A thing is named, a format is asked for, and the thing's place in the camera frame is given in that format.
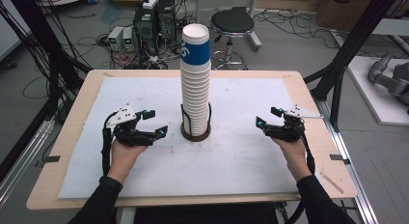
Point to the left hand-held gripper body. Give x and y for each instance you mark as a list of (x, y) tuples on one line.
[(128, 134)]

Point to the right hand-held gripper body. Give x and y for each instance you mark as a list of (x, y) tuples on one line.
[(289, 132)]

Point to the stack of white paper cups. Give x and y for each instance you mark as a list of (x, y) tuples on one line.
[(195, 95)]

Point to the person's left hand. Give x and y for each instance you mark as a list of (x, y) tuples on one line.
[(123, 159)]

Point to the person's right hand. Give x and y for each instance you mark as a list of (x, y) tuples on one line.
[(297, 159)]

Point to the white foam mat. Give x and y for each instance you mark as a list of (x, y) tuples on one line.
[(244, 166)]

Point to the black tape piece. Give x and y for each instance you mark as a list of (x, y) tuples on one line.
[(339, 158), (51, 159)]

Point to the thin wooden stick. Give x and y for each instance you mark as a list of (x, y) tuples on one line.
[(331, 182)]

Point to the grey power supply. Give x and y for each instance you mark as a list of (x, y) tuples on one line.
[(115, 37), (128, 39)]

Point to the black computer tower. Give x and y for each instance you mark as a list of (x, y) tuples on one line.
[(167, 19), (146, 27)]

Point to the white board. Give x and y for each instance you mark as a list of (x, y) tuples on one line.
[(369, 98)]

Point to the black round stool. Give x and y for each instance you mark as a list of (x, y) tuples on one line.
[(232, 22)]

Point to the white box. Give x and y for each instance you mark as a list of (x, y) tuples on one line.
[(150, 2)]

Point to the cardboard box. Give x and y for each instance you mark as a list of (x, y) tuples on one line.
[(347, 8)]

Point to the aluminium rail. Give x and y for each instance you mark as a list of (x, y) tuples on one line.
[(25, 153), (350, 172)]

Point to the black frame post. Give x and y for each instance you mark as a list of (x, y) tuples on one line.
[(353, 40)]

